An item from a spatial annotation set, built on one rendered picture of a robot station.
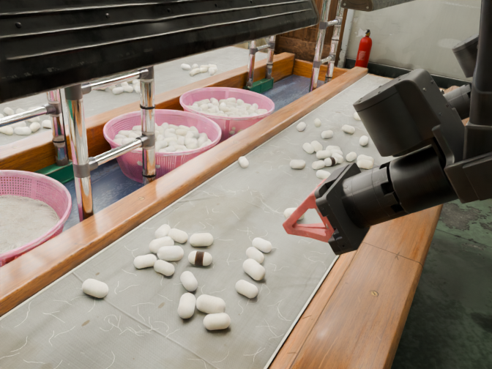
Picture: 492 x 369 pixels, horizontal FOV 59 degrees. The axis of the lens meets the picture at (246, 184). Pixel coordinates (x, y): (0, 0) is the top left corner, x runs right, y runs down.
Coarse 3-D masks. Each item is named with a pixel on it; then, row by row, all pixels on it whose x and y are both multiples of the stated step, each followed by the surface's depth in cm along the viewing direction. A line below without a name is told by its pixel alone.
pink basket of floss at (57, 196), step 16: (0, 176) 76; (16, 176) 77; (32, 176) 76; (48, 176) 76; (0, 192) 77; (16, 192) 77; (32, 192) 77; (48, 192) 76; (64, 192) 72; (64, 208) 72; (0, 256) 57; (16, 256) 59
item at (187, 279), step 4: (184, 272) 59; (188, 272) 59; (184, 276) 58; (188, 276) 58; (192, 276) 58; (184, 280) 58; (188, 280) 57; (192, 280) 57; (196, 280) 58; (184, 284) 58; (188, 284) 57; (192, 284) 57; (196, 284) 58; (188, 288) 57; (192, 288) 57
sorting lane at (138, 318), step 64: (320, 128) 117; (192, 192) 81; (256, 192) 83; (128, 256) 63; (320, 256) 67; (0, 320) 51; (64, 320) 52; (128, 320) 53; (192, 320) 54; (256, 320) 55
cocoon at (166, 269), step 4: (160, 260) 61; (156, 264) 60; (160, 264) 60; (164, 264) 60; (168, 264) 60; (172, 264) 60; (156, 268) 60; (160, 268) 60; (164, 268) 60; (168, 268) 59; (172, 268) 60; (160, 272) 60; (164, 272) 60; (168, 272) 59; (172, 272) 60
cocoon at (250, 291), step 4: (240, 280) 58; (244, 280) 58; (236, 284) 58; (240, 284) 58; (244, 284) 58; (248, 284) 58; (252, 284) 58; (236, 288) 58; (240, 288) 58; (244, 288) 57; (248, 288) 57; (252, 288) 57; (256, 288) 57; (240, 292) 58; (244, 292) 57; (248, 292) 57; (252, 292) 57; (256, 292) 57; (248, 296) 57; (252, 296) 57
